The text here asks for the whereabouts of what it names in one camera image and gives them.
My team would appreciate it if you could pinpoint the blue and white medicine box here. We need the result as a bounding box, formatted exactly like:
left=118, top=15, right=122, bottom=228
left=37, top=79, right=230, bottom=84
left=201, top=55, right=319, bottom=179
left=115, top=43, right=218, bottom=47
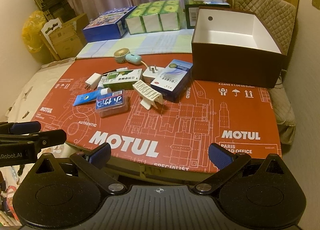
left=150, top=59, right=193, bottom=103

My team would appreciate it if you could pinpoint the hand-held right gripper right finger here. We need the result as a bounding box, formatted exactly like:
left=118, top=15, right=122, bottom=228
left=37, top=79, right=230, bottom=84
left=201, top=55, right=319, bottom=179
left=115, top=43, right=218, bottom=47
left=192, top=142, right=288, bottom=195

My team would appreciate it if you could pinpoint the printed bedsheet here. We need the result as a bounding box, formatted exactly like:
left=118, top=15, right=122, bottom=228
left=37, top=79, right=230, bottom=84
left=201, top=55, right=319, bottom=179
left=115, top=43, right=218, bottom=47
left=0, top=57, right=78, bottom=225

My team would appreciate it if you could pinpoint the white charger plug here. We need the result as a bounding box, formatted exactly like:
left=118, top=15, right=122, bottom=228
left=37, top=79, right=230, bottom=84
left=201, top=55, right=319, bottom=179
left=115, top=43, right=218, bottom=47
left=84, top=72, right=102, bottom=90

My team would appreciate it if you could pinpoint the white hair claw clip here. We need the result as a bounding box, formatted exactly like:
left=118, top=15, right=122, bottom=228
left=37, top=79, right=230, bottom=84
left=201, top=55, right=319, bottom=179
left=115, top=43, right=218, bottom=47
left=132, top=81, right=164, bottom=110

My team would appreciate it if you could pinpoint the blue printed carton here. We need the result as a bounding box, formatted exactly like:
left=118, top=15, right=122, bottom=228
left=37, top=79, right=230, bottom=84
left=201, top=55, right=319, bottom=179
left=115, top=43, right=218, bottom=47
left=82, top=6, right=137, bottom=43

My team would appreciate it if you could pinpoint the light blue handheld fan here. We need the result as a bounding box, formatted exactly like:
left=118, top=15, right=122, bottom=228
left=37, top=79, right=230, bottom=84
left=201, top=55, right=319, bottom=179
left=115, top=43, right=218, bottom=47
left=114, top=48, right=148, bottom=68

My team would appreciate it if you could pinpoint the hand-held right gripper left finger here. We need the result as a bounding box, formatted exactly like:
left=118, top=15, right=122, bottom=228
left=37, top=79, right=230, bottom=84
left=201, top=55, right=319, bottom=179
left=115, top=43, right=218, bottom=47
left=32, top=142, right=128, bottom=195

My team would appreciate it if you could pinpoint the red printed cardboard sheet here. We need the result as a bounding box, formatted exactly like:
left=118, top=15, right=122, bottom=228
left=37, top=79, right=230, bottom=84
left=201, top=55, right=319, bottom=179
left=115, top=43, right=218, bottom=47
left=30, top=54, right=283, bottom=171

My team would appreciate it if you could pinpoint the blue squeeze tube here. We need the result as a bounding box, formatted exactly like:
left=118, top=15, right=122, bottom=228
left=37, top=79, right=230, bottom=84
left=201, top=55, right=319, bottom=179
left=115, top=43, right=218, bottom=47
left=74, top=87, right=112, bottom=106

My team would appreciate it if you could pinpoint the brown storage box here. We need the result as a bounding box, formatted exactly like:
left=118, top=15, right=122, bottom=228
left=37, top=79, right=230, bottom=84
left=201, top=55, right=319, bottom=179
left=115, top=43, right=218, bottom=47
left=191, top=6, right=287, bottom=89

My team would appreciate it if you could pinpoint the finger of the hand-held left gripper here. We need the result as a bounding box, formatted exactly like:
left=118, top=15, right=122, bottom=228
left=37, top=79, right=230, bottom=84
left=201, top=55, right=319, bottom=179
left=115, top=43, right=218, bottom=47
left=0, top=130, right=67, bottom=151
left=0, top=121, right=42, bottom=135

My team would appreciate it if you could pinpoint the yellow plastic bag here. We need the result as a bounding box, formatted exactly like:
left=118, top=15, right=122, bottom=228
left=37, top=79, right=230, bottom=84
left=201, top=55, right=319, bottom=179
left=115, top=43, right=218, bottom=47
left=22, top=10, right=48, bottom=53

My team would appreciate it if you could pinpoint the white smart plug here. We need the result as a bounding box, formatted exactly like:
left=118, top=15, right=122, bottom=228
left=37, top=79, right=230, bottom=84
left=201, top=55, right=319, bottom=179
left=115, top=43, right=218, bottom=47
left=142, top=64, right=165, bottom=83

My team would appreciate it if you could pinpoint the blue plastic case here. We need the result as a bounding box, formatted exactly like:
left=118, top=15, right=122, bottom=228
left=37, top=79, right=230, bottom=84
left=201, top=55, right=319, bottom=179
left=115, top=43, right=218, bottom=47
left=95, top=89, right=130, bottom=118

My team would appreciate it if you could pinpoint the brown cardboard box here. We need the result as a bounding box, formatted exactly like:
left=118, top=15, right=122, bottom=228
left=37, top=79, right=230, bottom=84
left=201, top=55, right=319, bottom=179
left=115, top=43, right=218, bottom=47
left=40, top=13, right=88, bottom=61

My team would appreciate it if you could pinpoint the green tissue multipack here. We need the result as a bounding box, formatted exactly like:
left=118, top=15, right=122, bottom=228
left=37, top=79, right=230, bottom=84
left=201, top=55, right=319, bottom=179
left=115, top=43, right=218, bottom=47
left=125, top=0, right=182, bottom=36

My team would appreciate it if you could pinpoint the dark green carton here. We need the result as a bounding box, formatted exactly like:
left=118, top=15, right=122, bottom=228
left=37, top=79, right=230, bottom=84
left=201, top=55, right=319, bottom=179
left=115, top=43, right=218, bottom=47
left=183, top=0, right=230, bottom=30

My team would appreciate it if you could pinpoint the beige quilted chair cover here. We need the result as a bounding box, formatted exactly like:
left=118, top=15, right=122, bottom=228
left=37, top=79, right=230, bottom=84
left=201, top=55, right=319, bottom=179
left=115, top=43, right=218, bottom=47
left=231, top=0, right=297, bottom=145

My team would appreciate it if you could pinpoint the checked pastel cloth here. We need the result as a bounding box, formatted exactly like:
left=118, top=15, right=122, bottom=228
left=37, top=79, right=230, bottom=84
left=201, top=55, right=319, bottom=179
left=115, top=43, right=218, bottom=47
left=76, top=29, right=195, bottom=59

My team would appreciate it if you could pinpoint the green and white medicine box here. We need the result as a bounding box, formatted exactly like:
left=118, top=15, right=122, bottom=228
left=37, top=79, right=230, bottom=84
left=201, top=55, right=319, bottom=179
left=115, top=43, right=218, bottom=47
left=103, top=68, right=143, bottom=90

